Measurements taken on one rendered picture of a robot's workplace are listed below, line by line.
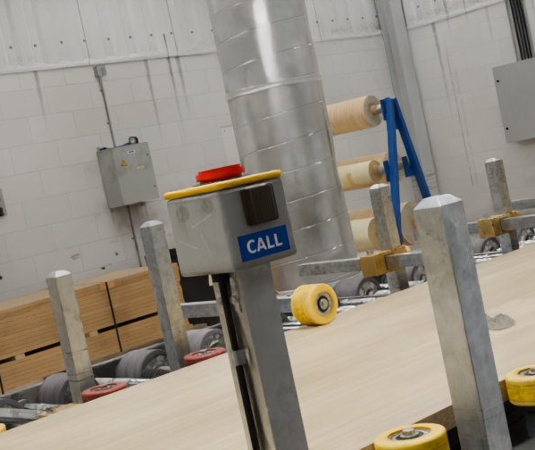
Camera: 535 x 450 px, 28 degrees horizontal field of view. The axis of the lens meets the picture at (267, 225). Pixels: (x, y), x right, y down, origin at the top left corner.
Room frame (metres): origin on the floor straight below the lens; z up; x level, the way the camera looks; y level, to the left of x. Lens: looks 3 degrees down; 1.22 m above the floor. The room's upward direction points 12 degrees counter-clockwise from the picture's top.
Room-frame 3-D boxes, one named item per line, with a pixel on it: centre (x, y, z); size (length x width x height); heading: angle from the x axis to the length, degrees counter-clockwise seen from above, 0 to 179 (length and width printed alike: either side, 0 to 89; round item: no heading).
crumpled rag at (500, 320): (1.72, -0.32, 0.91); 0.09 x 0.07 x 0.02; 69
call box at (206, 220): (0.88, 0.03, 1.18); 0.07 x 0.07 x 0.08; 42
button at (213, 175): (0.88, 0.03, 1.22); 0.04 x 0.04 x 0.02
